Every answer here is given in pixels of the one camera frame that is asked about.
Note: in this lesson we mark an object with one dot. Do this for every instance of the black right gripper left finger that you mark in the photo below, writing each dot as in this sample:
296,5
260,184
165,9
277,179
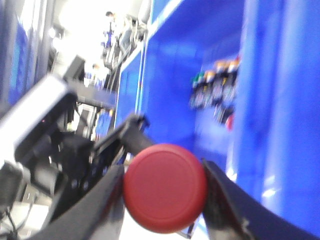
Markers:
99,215

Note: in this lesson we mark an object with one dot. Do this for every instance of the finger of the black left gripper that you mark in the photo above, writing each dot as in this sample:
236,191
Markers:
129,134

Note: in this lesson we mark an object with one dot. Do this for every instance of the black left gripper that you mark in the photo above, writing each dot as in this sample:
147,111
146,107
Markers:
29,131

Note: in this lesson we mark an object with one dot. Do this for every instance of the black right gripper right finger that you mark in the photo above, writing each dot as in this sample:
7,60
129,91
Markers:
231,214

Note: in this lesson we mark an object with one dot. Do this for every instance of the red push button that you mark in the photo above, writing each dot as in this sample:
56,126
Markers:
165,188

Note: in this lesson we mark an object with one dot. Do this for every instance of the blue source crate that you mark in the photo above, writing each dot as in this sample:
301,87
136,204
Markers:
273,151

